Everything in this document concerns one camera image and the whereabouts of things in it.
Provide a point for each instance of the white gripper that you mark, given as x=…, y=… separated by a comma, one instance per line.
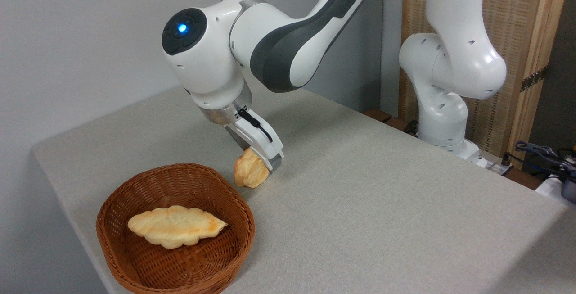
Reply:
x=258, y=138

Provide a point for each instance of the brown woven wicker basket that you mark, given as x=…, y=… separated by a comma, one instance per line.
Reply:
x=180, y=267

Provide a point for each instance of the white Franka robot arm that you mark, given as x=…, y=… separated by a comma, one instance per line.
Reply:
x=207, y=69

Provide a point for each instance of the long leaf-shaped bread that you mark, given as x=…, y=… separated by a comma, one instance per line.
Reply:
x=175, y=227

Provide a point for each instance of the round golden bread roll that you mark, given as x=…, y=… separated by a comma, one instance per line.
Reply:
x=249, y=170

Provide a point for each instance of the wood framed bamboo screen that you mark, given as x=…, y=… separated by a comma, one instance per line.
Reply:
x=517, y=24

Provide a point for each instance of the grey tablecloth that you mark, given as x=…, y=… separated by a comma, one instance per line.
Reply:
x=360, y=204

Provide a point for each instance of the white flat object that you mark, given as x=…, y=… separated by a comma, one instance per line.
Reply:
x=546, y=188

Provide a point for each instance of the metal screen hinge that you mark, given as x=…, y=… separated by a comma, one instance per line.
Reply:
x=533, y=79

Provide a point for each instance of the dark grey box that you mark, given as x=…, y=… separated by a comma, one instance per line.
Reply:
x=569, y=190

